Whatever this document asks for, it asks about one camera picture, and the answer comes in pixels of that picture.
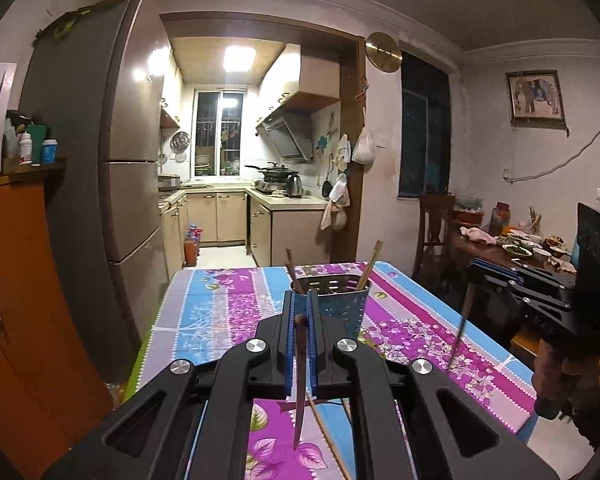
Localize black wok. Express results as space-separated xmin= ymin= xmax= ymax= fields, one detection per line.
xmin=245 ymin=161 xmax=291 ymax=181

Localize cooking oil bottles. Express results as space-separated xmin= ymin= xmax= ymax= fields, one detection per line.
xmin=183 ymin=222 xmax=203 ymax=267

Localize row of food bowls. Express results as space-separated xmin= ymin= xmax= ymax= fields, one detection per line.
xmin=495 ymin=227 xmax=573 ymax=266

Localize blue perforated utensil holder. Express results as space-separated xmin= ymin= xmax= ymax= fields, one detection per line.
xmin=290 ymin=274 xmax=371 ymax=338

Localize barred kitchen window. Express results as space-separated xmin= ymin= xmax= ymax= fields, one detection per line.
xmin=194 ymin=87 xmax=246 ymax=178

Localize beige kitchen base cabinets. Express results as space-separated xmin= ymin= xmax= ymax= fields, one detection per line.
xmin=159 ymin=190 xmax=331 ymax=267

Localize floral striped tablecloth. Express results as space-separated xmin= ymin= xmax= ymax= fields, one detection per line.
xmin=125 ymin=260 xmax=538 ymax=480

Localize glass jar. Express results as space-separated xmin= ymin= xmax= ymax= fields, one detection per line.
xmin=490 ymin=201 xmax=511 ymax=236

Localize hanging cloth bags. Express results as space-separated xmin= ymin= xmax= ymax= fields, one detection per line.
xmin=321 ymin=134 xmax=352 ymax=232

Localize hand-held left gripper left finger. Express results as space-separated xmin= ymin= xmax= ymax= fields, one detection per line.
xmin=42 ymin=291 xmax=297 ymax=480

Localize white plastic bag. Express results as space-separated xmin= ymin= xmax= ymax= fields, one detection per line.
xmin=351 ymin=126 xmax=377 ymax=165

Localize pink cloth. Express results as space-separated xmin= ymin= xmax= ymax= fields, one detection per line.
xmin=460 ymin=226 xmax=501 ymax=247

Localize framed elephant picture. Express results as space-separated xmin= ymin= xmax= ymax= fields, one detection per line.
xmin=505 ymin=70 xmax=567 ymax=128

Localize square kitchen ceiling light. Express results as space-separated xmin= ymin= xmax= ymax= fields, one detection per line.
xmin=222 ymin=46 xmax=257 ymax=73

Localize white wall cable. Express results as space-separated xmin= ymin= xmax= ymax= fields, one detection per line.
xmin=502 ymin=105 xmax=600 ymax=183

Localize person's right hand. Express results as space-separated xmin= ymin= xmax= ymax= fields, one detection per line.
xmin=555 ymin=352 xmax=600 ymax=411

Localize dark room window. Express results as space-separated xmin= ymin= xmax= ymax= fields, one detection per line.
xmin=400 ymin=50 xmax=451 ymax=198

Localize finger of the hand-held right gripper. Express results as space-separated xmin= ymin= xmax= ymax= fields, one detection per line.
xmin=467 ymin=272 xmax=577 ymax=312
xmin=467 ymin=258 xmax=577 ymax=287

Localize gold wall clock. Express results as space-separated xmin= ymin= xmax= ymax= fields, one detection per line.
xmin=365 ymin=31 xmax=403 ymax=73

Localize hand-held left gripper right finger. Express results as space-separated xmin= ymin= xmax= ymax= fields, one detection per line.
xmin=305 ymin=291 xmax=551 ymax=480

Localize steel range hood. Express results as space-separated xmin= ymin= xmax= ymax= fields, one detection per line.
xmin=256 ymin=110 xmax=315 ymax=163

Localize orange wooden cabinet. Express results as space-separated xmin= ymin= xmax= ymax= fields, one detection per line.
xmin=0 ymin=160 xmax=116 ymax=480

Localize wooden chair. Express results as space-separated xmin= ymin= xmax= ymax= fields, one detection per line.
xmin=412 ymin=192 xmax=456 ymax=281

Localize grey refrigerator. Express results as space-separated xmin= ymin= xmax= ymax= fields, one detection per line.
xmin=20 ymin=0 xmax=176 ymax=386

